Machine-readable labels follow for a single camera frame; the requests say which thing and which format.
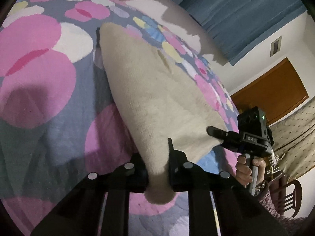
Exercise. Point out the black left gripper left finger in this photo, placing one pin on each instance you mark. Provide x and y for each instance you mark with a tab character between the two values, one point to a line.
114	191

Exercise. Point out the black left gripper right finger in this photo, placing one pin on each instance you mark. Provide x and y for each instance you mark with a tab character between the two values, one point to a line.
185	176

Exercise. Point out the beige knit sweater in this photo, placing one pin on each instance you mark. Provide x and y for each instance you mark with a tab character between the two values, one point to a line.
157	100

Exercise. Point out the pink knit sleeve forearm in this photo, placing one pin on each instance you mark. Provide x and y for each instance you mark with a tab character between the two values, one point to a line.
291	225

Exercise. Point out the person's right hand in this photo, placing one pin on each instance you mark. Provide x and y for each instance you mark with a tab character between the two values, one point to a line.
244	174

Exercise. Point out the beige quilted cloth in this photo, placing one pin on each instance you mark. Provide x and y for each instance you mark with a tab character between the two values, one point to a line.
294	142

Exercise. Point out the brown wooden door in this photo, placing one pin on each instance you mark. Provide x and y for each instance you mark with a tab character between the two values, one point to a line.
277	92

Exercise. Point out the wooden chair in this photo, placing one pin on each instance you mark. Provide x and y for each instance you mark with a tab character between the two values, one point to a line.
286	196

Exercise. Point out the colourful polka dot bedspread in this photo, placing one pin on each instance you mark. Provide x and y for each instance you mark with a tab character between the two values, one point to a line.
58	118

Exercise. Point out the blue curtain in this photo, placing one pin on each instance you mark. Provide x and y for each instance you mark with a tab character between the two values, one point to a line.
237	26

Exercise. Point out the grey wall switch plate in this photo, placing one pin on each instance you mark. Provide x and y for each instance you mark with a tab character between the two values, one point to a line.
275	46

